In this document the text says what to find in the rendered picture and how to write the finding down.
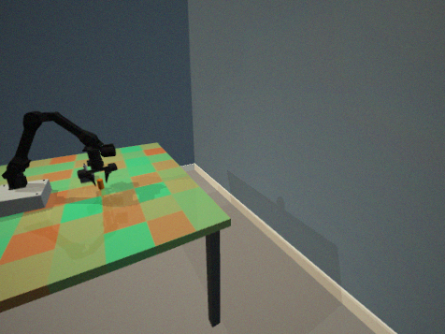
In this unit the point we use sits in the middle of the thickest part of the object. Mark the orange cylinder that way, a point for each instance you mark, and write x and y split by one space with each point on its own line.
100 184

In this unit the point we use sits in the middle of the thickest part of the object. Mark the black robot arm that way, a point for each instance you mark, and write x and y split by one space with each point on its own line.
31 122

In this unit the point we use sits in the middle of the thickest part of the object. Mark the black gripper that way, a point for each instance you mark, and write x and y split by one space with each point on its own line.
96 166

